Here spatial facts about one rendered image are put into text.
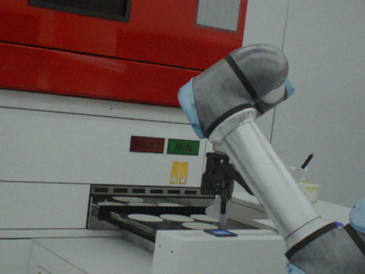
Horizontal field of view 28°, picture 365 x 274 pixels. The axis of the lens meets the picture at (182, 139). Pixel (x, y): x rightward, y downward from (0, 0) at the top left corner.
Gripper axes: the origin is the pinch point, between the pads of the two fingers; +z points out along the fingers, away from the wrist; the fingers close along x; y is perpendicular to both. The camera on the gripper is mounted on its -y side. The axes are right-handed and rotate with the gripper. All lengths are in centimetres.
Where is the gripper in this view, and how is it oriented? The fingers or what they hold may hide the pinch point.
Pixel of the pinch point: (224, 225)
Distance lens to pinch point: 203.6
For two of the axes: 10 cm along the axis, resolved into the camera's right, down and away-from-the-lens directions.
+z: -1.2, 9.9, 0.6
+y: -9.7, -1.3, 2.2
